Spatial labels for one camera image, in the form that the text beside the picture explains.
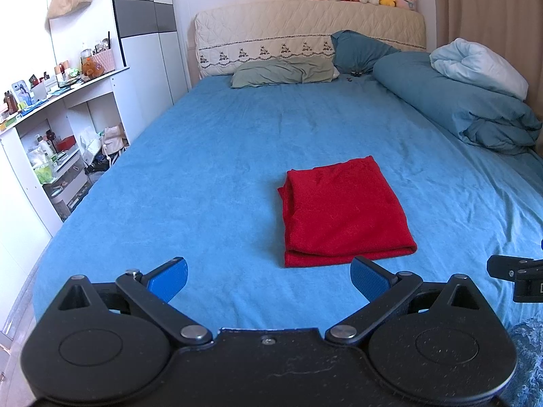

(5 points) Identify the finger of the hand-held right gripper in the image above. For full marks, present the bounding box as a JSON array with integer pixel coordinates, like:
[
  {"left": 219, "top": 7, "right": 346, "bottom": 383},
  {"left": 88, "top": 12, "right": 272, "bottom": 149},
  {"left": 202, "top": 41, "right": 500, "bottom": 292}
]
[{"left": 486, "top": 254, "right": 536, "bottom": 281}]

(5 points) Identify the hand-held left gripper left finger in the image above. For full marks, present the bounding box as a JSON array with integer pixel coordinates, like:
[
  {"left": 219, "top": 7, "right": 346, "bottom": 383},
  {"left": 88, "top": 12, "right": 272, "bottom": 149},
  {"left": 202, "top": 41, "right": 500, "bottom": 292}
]
[{"left": 57, "top": 256, "right": 213, "bottom": 345}]

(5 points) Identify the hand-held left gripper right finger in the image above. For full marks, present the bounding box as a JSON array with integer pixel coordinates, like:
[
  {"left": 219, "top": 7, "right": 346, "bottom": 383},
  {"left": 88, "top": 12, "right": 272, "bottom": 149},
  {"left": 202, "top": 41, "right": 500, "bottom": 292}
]
[{"left": 324, "top": 255, "right": 483, "bottom": 345}]

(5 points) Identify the red towel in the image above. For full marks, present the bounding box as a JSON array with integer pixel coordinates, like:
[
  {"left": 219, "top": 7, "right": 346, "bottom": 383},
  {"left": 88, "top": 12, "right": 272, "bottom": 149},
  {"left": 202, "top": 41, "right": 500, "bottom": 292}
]
[{"left": 278, "top": 157, "right": 418, "bottom": 269}]

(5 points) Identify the blue shaggy rug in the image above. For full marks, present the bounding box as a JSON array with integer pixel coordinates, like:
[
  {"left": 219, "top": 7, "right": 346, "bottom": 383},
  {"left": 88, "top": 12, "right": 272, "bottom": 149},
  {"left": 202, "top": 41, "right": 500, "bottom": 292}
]
[{"left": 501, "top": 316, "right": 543, "bottom": 407}]

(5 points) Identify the bed with blue sheet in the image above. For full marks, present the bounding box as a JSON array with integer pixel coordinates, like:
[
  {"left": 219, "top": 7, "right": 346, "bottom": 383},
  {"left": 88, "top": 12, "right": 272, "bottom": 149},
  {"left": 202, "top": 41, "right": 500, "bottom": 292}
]
[{"left": 32, "top": 74, "right": 543, "bottom": 335}]

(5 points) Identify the plastic drawer unit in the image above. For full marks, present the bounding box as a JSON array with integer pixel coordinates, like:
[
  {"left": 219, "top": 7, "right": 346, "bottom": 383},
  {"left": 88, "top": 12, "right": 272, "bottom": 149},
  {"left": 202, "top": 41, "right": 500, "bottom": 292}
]
[{"left": 41, "top": 153, "right": 92, "bottom": 222}]

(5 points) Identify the beige cloth bag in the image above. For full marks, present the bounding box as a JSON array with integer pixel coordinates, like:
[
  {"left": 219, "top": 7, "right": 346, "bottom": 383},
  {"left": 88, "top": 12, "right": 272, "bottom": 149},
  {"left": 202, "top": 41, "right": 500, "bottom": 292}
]
[{"left": 102, "top": 124, "right": 130, "bottom": 157}]

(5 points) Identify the white plastic bag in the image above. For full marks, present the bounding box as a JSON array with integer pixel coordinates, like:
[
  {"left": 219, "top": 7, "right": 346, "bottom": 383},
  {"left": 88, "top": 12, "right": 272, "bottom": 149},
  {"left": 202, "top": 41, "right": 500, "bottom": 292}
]
[{"left": 78, "top": 127, "right": 105, "bottom": 166}]

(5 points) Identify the teal folded duvet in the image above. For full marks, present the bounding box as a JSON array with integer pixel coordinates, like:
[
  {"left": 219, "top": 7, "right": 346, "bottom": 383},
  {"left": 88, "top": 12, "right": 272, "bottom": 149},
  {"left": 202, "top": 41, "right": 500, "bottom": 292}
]
[{"left": 372, "top": 51, "right": 543, "bottom": 155}]

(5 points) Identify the white bottle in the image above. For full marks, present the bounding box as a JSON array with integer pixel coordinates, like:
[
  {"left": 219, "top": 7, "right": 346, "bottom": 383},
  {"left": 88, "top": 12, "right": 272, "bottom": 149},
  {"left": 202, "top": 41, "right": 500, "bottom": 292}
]
[{"left": 38, "top": 138, "right": 58, "bottom": 166}]

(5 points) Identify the white shelf unit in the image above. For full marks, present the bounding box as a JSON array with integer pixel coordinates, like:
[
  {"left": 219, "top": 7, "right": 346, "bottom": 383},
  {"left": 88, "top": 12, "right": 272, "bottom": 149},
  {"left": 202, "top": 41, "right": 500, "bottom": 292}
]
[{"left": 0, "top": 68, "right": 130, "bottom": 238}]

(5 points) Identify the light blue blanket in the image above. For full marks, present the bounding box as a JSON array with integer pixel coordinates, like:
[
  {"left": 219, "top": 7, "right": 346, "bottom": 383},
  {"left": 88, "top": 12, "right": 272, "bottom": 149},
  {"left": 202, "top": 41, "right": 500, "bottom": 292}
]
[{"left": 430, "top": 38, "right": 529, "bottom": 99}]

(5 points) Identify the green pillow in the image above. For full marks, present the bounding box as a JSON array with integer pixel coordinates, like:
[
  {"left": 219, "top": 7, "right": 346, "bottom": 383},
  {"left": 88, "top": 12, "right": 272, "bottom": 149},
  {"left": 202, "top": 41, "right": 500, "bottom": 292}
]
[{"left": 231, "top": 58, "right": 337, "bottom": 89}]

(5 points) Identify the orange plush bear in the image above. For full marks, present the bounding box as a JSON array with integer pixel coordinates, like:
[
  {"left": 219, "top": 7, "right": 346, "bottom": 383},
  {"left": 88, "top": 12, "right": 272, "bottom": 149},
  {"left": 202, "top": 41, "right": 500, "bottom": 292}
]
[{"left": 81, "top": 58, "right": 105, "bottom": 80}]

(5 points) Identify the pink patterned box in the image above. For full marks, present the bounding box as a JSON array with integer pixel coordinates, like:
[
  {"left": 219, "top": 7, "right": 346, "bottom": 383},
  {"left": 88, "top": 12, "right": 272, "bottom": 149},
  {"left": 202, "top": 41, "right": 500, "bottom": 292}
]
[{"left": 92, "top": 47, "right": 116, "bottom": 75}]

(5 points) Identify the dark teal pillow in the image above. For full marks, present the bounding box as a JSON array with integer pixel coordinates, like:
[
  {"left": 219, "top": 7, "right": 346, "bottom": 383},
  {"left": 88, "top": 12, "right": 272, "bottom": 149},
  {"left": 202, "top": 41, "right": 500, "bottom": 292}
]
[{"left": 331, "top": 30, "right": 401, "bottom": 76}]

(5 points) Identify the white and grey wardrobe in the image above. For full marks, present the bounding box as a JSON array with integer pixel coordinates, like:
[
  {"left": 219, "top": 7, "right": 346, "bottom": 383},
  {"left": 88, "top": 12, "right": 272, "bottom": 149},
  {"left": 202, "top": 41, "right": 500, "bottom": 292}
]
[{"left": 109, "top": 0, "right": 189, "bottom": 108}]

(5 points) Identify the beige curtain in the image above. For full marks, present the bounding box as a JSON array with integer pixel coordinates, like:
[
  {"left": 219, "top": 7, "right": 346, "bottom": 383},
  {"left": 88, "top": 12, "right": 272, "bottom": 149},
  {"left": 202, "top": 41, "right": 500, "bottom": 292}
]
[{"left": 433, "top": 0, "right": 543, "bottom": 153}]

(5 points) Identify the cream quilted headboard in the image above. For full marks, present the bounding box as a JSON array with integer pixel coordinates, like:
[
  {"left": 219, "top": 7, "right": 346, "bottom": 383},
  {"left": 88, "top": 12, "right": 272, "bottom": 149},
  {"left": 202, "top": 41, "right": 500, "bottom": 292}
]
[{"left": 194, "top": 0, "right": 427, "bottom": 80}]

